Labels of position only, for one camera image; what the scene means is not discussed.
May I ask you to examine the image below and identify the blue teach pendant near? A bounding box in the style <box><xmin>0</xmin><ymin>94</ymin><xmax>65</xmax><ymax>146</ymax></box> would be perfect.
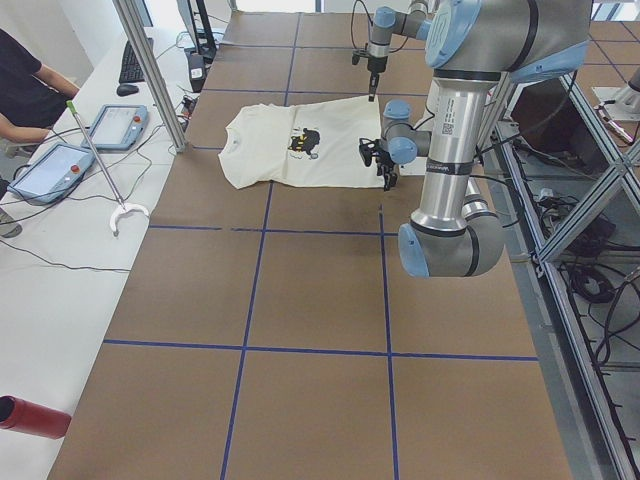
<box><xmin>8</xmin><ymin>143</ymin><xmax>95</xmax><ymax>205</ymax></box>

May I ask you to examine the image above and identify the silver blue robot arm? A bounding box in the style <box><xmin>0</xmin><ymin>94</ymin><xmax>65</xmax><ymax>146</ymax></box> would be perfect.
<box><xmin>359</xmin><ymin>1</ymin><xmax>592</xmax><ymax>278</ymax></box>
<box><xmin>352</xmin><ymin>1</ymin><xmax>439</xmax><ymax>102</ymax></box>

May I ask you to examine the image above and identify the red metal bottle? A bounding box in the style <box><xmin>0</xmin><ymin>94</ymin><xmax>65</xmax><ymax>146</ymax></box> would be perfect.
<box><xmin>1</xmin><ymin>395</ymin><xmax>71</xmax><ymax>439</ymax></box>

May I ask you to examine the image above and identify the black keyboard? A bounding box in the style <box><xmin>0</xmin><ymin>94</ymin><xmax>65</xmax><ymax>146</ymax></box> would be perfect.
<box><xmin>119</xmin><ymin>41</ymin><xmax>145</xmax><ymax>84</ymax></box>

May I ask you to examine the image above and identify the cream long-sleeve cat shirt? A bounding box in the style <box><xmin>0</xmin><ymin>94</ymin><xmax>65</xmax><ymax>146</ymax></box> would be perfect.
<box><xmin>219</xmin><ymin>96</ymin><xmax>383</xmax><ymax>189</ymax></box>

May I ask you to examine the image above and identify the aluminium frame rack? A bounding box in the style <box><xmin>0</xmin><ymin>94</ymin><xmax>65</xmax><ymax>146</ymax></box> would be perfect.
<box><xmin>491</xmin><ymin>63</ymin><xmax>639</xmax><ymax>479</ymax></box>

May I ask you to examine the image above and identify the person in black shirt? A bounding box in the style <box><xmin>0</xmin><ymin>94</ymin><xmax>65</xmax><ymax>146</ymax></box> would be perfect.
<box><xmin>0</xmin><ymin>27</ymin><xmax>81</xmax><ymax>239</ymax></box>

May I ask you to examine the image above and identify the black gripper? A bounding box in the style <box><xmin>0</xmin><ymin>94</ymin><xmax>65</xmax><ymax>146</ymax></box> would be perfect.
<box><xmin>358</xmin><ymin>138</ymin><xmax>398</xmax><ymax>191</ymax></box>
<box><xmin>352</xmin><ymin>44</ymin><xmax>388</xmax><ymax>102</ymax></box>

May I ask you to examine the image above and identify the black computer mouse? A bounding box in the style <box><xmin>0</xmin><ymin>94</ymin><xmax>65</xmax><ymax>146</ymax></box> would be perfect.
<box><xmin>116</xmin><ymin>83</ymin><xmax>139</xmax><ymax>97</ymax></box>

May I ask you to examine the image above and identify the blue teach pendant far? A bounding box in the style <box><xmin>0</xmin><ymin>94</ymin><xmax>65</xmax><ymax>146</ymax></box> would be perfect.
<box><xmin>88</xmin><ymin>104</ymin><xmax>149</xmax><ymax>151</ymax></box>

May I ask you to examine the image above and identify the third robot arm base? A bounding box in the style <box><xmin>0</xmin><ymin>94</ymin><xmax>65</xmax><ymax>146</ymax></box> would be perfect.
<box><xmin>593</xmin><ymin>69</ymin><xmax>639</xmax><ymax>144</ymax></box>

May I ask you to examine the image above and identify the blue teach pendant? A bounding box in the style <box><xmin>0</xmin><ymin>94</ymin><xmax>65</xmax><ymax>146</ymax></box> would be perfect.
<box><xmin>8</xmin><ymin>143</ymin><xmax>95</xmax><ymax>205</ymax></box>
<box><xmin>88</xmin><ymin>104</ymin><xmax>149</xmax><ymax>151</ymax></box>

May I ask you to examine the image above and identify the white reacher grabber stick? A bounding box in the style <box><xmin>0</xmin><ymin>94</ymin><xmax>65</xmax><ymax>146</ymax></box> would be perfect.
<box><xmin>66</xmin><ymin>100</ymin><xmax>150</xmax><ymax>237</ymax></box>

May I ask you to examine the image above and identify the grey aluminium frame post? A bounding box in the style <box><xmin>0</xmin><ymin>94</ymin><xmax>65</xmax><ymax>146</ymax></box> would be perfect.
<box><xmin>113</xmin><ymin>0</ymin><xmax>186</xmax><ymax>153</ymax></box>

